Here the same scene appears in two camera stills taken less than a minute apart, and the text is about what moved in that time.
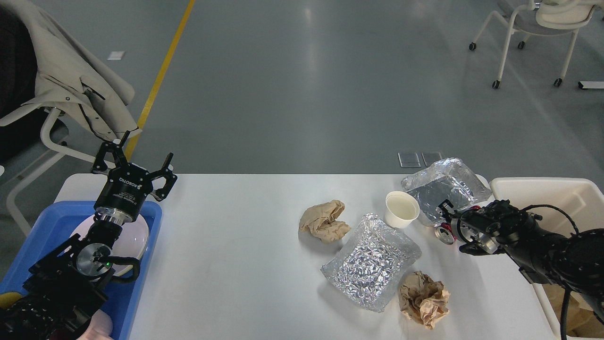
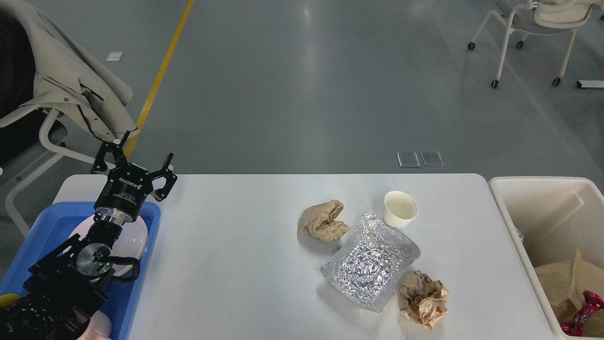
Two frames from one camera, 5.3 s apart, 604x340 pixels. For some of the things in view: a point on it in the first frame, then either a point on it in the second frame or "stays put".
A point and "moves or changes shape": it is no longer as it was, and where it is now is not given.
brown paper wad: [423, 300] stays put
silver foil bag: [448, 178] moves or changes shape
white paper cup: [401, 209] stays put
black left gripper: [122, 195] stays put
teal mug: [7, 299] stays put
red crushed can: [445, 233] to [593, 302]
